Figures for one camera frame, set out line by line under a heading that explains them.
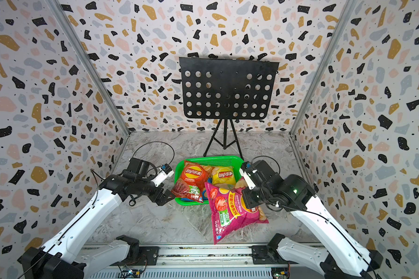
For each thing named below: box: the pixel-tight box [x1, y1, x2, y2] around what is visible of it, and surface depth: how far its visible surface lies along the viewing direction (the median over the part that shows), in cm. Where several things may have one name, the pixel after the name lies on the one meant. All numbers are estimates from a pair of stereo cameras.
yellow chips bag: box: [211, 166, 237, 193], surface depth 92 cm
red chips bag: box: [171, 160, 212, 203], surface depth 82 cm
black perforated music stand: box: [179, 56, 280, 158], surface depth 75 cm
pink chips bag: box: [204, 181, 269, 245], surface depth 64 cm
